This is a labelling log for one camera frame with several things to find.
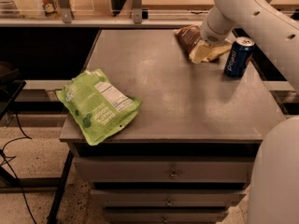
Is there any brown chip bag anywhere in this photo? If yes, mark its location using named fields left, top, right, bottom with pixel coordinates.
left=174, top=25, right=232, bottom=63

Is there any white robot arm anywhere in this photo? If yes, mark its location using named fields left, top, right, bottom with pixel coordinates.
left=201, top=0, right=299, bottom=224

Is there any green rice chip bag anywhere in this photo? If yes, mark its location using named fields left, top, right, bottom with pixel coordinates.
left=56, top=69, right=142, bottom=146

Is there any grey drawer cabinet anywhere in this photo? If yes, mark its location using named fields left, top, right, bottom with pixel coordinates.
left=61, top=30, right=284, bottom=212

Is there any top grey drawer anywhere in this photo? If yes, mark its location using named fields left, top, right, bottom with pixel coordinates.
left=73, top=157, right=252, bottom=183

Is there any grey drawer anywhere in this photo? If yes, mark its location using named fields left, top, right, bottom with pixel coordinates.
left=103, top=208, right=228, bottom=224
left=73, top=157, right=252, bottom=183
left=91, top=189, right=246, bottom=208

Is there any middle grey drawer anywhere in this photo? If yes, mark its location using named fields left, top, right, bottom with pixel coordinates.
left=91, top=189, right=246, bottom=208

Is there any blue Pepsi can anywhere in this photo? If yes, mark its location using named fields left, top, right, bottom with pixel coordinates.
left=224, top=36, right=255, bottom=78

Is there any bottom grey drawer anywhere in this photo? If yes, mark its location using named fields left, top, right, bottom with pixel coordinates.
left=103, top=208, right=228, bottom=224

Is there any black side table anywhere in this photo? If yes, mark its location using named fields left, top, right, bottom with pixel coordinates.
left=0, top=62, right=26, bottom=119

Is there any grey metal shelf rail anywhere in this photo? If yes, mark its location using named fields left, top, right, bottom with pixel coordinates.
left=0, top=0, right=214, bottom=28

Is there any black cable on floor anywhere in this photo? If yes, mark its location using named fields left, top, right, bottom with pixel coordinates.
left=0, top=109, right=38, bottom=224

